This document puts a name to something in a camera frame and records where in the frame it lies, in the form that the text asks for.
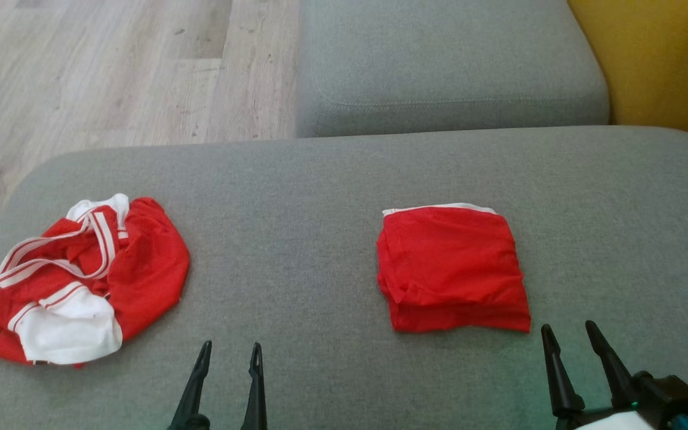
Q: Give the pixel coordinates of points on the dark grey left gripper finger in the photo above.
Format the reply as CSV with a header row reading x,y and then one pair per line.
x,y
255,394
192,394

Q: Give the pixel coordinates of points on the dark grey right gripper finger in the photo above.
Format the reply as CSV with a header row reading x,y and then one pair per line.
x,y
616,373
561,382

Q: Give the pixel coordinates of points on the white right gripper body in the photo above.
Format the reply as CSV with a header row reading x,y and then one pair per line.
x,y
610,421

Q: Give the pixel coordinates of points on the red white basketball jersey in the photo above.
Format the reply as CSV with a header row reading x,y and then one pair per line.
x,y
153,269

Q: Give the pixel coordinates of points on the red garment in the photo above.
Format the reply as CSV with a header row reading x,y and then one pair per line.
x,y
451,269

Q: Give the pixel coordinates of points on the large grey sofa seat cushion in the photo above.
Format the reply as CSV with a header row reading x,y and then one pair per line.
x,y
320,209

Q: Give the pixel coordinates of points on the yellow sofa back cushion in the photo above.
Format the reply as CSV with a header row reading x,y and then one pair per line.
x,y
666,60

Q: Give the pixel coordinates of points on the small grey sofa seat cushion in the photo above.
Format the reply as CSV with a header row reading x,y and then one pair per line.
x,y
439,60

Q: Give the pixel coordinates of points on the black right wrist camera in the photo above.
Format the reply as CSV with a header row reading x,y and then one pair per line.
x,y
669,397

